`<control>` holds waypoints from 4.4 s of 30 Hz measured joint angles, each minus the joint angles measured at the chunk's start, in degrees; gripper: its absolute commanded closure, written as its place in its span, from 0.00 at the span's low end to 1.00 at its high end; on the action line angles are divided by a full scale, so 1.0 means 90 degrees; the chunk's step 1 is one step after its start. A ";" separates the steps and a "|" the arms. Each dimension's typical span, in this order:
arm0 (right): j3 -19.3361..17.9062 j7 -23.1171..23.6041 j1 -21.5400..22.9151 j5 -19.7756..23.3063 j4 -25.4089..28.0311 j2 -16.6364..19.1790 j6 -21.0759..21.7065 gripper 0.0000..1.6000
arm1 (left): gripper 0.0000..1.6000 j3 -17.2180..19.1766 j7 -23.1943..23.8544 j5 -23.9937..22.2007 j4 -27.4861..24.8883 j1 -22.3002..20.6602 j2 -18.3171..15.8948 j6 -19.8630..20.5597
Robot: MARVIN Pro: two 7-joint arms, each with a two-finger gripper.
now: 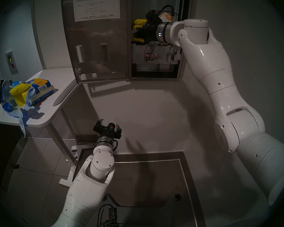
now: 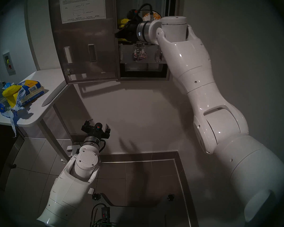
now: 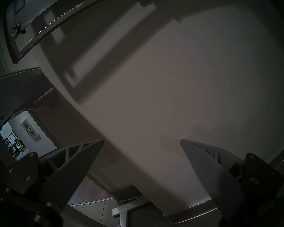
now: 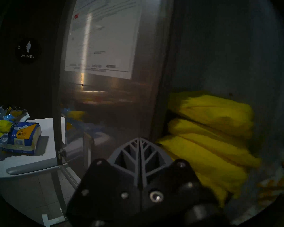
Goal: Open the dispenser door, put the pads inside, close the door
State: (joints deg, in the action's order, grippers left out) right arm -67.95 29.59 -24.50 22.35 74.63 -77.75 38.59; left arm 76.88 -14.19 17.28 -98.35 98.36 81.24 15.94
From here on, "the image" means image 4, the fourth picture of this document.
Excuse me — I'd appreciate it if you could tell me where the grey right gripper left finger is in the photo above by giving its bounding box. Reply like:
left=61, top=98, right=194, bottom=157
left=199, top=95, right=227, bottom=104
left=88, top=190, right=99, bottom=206
left=65, top=137, right=142, bottom=221

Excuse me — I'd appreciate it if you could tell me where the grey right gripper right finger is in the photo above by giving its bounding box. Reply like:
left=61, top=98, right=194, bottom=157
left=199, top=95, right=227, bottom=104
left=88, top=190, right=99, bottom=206
left=140, top=137, right=201, bottom=216

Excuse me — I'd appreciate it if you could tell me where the steel dispenser door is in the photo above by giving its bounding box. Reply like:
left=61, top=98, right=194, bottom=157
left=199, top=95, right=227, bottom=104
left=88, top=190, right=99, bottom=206
left=53, top=0, right=178, bottom=182

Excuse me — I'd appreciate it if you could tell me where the stack of floral pads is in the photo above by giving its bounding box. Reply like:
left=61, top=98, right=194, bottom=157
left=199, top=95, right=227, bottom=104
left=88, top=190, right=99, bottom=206
left=257, top=134, right=284, bottom=206

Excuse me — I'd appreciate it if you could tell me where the dark brown restroom door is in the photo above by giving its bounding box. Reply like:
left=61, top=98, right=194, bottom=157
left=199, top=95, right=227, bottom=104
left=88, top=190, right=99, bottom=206
left=0, top=7, right=62, bottom=121

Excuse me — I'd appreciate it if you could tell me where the steel dispenser cabinet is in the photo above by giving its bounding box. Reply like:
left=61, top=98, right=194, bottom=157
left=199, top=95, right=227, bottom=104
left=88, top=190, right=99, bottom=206
left=154, top=0, right=284, bottom=227

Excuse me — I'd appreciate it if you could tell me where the yellow wrapped pad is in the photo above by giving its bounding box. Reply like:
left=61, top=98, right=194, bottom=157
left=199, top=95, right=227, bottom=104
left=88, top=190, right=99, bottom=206
left=0, top=120, right=13, bottom=132
left=194, top=172, right=228, bottom=206
left=156, top=135, right=249, bottom=196
left=168, top=118, right=261, bottom=168
left=168, top=91, right=255, bottom=137

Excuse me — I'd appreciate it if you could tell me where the white overbed table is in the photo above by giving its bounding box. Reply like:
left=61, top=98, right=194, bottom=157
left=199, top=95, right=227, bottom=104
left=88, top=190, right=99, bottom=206
left=0, top=117, right=69, bottom=227

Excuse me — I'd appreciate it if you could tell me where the blue yellow pad package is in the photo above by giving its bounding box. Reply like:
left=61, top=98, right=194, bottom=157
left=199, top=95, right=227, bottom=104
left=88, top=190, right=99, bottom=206
left=8, top=122, right=43, bottom=156

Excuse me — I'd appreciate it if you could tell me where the torn blue plastic wrapper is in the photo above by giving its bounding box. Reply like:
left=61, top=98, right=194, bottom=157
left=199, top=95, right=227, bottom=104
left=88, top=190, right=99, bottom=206
left=0, top=105, right=31, bottom=163

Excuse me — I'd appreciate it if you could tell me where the white instruction sheet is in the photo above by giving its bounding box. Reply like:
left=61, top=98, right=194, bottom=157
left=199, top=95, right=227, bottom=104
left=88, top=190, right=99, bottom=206
left=64, top=0, right=143, bottom=80

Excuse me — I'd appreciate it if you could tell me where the round black women sign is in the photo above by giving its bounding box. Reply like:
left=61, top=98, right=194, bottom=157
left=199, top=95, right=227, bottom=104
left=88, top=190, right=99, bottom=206
left=15, top=38, right=41, bottom=64

